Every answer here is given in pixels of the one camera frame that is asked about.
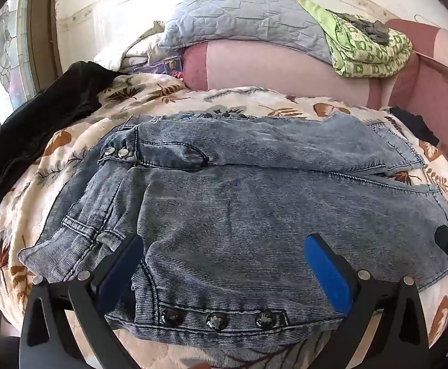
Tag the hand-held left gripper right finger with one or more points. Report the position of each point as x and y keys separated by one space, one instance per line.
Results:
x=325 y=269

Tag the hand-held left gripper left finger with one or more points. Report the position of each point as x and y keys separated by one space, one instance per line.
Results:
x=122 y=267

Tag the blue denim pants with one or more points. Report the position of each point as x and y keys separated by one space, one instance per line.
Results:
x=247 y=207

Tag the cream leaf print blanket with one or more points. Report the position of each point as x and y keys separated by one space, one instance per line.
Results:
x=32 y=184

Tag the dark cloth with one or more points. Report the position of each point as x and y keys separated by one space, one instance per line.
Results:
x=414 y=123

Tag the black garment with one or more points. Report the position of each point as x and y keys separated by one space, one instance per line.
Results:
x=47 y=111

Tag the green patterned cloth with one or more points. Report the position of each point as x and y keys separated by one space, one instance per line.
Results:
x=366 y=53

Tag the white bedding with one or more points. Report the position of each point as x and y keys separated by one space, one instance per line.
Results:
x=143 y=48

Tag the small grey cloth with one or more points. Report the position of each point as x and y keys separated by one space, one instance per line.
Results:
x=366 y=27

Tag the stained glass window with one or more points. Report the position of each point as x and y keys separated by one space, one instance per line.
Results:
x=5 y=61

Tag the grey-blue quilted cover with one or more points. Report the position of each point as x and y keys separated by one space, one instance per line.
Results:
x=243 y=19

